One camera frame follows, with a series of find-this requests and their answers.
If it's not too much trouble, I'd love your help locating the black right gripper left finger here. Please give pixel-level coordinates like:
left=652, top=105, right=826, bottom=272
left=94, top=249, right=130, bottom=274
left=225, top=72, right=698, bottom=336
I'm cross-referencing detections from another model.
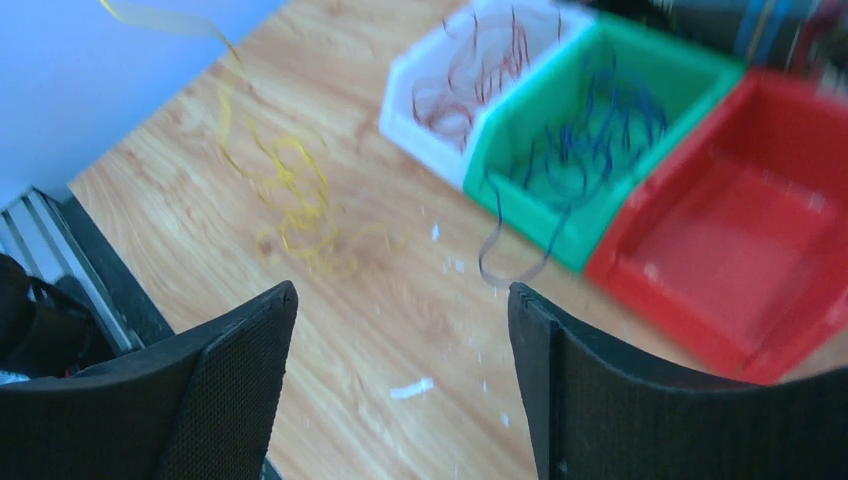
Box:
left=1, top=281, right=298, bottom=479

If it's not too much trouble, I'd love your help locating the coloured wire bundle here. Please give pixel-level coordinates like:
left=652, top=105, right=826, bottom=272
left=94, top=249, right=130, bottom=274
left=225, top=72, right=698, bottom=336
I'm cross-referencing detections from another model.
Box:
left=215, top=86, right=405, bottom=280

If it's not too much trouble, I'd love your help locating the white plastic bin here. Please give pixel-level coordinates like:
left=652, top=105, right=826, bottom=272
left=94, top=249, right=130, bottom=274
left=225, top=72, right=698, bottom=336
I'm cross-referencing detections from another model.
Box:
left=378, top=1, right=596, bottom=190

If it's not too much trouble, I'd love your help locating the yellow wire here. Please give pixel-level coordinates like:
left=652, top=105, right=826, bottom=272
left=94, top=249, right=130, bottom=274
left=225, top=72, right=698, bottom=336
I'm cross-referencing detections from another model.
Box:
left=99, top=0, right=243, bottom=64

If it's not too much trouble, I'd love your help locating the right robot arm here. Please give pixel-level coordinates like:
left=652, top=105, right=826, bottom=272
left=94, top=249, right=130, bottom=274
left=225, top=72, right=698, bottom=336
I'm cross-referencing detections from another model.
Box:
left=1, top=256, right=847, bottom=479

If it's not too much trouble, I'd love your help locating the red wire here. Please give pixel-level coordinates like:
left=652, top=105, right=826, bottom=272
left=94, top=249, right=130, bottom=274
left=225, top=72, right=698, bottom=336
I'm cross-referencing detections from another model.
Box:
left=410, top=6, right=564, bottom=150

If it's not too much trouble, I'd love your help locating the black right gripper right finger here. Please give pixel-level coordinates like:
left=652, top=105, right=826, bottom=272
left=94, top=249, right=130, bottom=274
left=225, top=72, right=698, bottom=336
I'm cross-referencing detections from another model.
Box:
left=508, top=283, right=847, bottom=479

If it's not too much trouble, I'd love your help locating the blue wire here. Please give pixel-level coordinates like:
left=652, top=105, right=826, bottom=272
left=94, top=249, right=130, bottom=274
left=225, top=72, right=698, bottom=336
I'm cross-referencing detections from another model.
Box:
left=490, top=59, right=670, bottom=207

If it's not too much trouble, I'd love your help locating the red plastic bin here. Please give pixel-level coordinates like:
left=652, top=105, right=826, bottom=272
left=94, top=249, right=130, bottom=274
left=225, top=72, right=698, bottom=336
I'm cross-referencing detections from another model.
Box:
left=584, top=71, right=847, bottom=384

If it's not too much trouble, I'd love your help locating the green plastic bin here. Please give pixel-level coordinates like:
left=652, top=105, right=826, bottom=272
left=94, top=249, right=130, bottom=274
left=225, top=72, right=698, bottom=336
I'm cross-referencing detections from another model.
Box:
left=463, top=14, right=744, bottom=272

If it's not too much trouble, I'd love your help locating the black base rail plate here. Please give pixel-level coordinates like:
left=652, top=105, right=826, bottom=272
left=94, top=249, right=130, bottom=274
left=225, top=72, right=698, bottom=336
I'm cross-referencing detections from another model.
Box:
left=1, top=190, right=174, bottom=355

